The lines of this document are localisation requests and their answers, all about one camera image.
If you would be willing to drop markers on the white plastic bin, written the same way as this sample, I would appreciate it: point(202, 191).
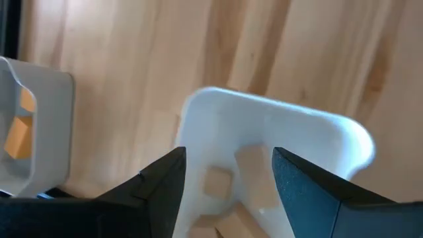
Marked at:
point(53, 132)
point(264, 122)

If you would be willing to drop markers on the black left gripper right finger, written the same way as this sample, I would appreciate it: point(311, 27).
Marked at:
point(314, 205)

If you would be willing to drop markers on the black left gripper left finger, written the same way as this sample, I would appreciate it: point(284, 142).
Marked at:
point(132, 215)

